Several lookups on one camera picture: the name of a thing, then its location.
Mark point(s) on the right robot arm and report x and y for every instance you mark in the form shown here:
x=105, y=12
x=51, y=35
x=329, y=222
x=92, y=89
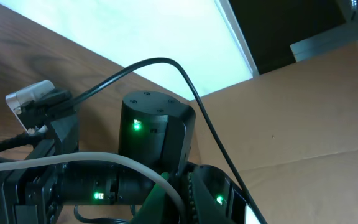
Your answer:
x=154, y=137

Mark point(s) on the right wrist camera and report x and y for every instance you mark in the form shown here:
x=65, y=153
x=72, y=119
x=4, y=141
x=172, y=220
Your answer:
x=30, y=93

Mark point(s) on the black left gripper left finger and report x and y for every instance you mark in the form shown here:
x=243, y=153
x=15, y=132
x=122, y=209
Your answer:
x=161, y=204

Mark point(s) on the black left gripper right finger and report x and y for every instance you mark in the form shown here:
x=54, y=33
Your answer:
x=210, y=197

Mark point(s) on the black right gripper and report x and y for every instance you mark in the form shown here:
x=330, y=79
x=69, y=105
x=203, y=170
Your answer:
x=29, y=195

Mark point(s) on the cardboard box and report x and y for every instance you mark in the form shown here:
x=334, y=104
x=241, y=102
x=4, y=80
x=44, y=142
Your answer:
x=293, y=136

